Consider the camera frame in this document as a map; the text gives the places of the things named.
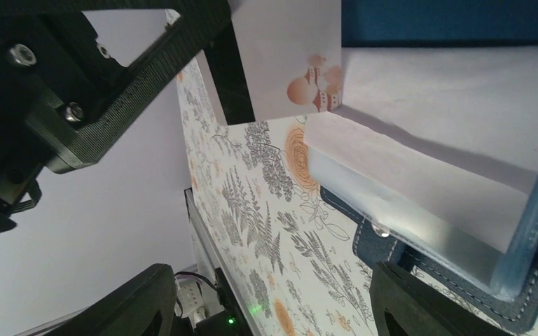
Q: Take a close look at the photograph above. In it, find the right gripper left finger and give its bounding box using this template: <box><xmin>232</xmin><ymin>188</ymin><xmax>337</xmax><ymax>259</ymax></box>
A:
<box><xmin>48</xmin><ymin>263</ymin><xmax>177</xmax><ymax>336</ymax></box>

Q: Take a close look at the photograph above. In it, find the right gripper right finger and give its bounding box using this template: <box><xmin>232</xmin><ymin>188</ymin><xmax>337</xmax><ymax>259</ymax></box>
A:
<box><xmin>370</xmin><ymin>262</ymin><xmax>507</xmax><ymax>336</ymax></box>

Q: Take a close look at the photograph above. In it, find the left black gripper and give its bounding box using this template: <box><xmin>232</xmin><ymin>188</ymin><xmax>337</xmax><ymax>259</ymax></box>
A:
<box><xmin>0</xmin><ymin>1</ymin><xmax>231</xmax><ymax>233</ymax></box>

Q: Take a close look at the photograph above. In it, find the white card black stripe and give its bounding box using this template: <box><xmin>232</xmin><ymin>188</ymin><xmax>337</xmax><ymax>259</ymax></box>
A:
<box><xmin>196</xmin><ymin>1</ymin><xmax>343</xmax><ymax>126</ymax></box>

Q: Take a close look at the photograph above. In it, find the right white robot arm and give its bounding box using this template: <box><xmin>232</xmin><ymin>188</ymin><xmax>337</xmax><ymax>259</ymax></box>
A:
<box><xmin>48</xmin><ymin>262</ymin><xmax>505</xmax><ymax>335</ymax></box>

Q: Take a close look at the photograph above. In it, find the floral patterned table mat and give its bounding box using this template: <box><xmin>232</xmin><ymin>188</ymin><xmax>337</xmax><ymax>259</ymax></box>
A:
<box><xmin>177</xmin><ymin>60</ymin><xmax>538</xmax><ymax>335</ymax></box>

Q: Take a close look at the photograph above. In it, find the aluminium rail frame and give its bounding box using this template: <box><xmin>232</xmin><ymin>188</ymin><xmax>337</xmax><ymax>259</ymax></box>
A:
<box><xmin>184</xmin><ymin>188</ymin><xmax>260</xmax><ymax>335</ymax></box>

